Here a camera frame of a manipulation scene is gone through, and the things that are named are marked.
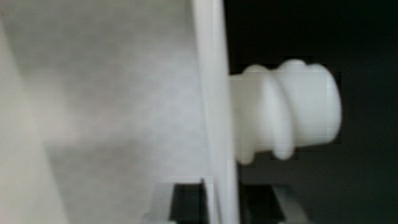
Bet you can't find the white cabinet body box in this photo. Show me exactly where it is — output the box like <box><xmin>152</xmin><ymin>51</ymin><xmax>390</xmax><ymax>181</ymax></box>
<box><xmin>0</xmin><ymin>0</ymin><xmax>340</xmax><ymax>224</ymax></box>

